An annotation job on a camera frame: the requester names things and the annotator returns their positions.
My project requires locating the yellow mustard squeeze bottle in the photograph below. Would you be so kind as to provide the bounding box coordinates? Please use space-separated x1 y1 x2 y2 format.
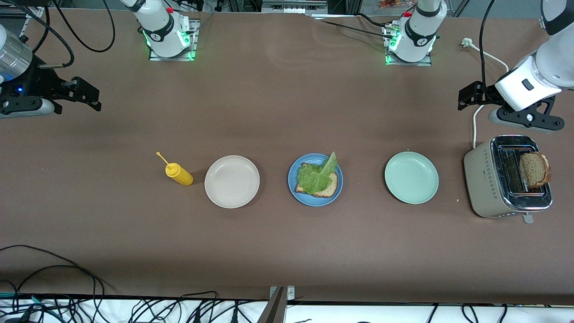
156 152 194 187

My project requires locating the grey metal power strip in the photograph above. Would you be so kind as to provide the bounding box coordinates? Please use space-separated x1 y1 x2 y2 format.
261 0 329 14

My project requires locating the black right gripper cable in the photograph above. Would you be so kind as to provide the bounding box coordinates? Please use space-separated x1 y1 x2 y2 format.
9 0 74 69

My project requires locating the beige and chrome toaster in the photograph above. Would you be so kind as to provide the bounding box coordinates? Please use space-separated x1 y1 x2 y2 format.
463 135 553 224

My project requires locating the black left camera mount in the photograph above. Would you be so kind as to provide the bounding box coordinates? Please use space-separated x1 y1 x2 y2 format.
498 96 565 131

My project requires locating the beige plate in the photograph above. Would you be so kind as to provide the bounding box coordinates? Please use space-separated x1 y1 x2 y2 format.
204 155 261 209

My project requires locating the green lettuce leaf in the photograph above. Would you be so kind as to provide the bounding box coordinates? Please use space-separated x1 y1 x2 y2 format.
297 151 339 195

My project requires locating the blue plate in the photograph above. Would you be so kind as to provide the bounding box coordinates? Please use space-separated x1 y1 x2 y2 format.
287 153 344 207

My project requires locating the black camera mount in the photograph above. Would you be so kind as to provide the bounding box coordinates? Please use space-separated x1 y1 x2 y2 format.
498 96 565 131
0 94 45 111

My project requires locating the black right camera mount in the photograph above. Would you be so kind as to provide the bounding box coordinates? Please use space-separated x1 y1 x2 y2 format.
0 94 45 111

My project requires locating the metal camera post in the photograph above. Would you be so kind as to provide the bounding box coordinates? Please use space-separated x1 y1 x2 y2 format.
258 287 287 323

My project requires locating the small metal bracket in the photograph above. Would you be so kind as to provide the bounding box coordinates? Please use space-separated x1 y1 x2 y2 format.
269 286 296 302

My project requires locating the black cable on table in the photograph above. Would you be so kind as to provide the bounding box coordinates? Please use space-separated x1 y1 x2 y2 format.
314 13 395 40

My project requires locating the brown bread slice with crust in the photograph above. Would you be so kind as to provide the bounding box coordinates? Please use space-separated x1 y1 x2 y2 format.
295 173 339 198

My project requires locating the light green plate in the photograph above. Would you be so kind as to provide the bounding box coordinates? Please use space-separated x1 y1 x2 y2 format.
384 151 439 205

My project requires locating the seeded brown bread slice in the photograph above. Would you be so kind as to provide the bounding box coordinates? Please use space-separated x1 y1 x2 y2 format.
519 152 552 188

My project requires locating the white toaster power cord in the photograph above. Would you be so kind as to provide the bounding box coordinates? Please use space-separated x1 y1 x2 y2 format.
461 38 509 149

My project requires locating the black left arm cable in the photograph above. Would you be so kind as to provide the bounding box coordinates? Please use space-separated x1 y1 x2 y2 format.
478 0 498 90

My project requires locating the long black loop cable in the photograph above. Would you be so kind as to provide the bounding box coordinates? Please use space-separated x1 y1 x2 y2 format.
0 244 118 299

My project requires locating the black looping arm cable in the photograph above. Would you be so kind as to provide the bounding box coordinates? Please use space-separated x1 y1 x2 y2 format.
53 0 116 52

